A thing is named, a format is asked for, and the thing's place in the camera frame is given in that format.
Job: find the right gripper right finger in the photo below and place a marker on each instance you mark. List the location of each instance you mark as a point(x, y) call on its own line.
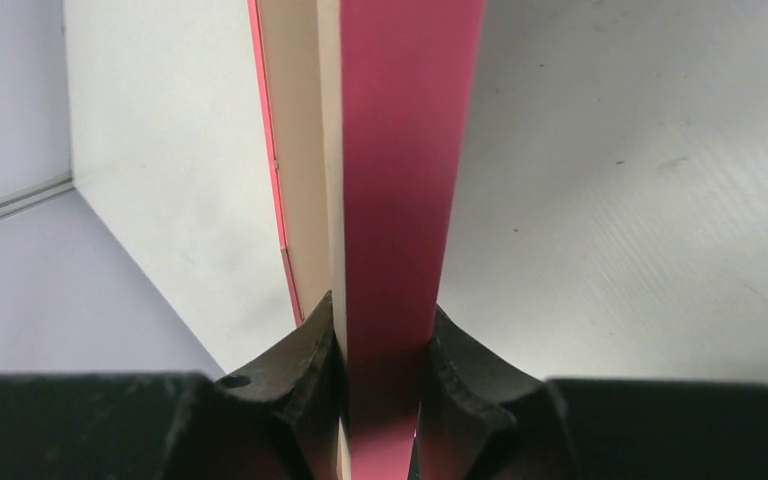
point(482, 418)

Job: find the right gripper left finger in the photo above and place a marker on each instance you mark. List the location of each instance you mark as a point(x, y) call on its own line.
point(274, 418)

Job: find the pink picture frame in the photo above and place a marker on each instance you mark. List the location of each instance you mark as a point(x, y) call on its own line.
point(365, 107)

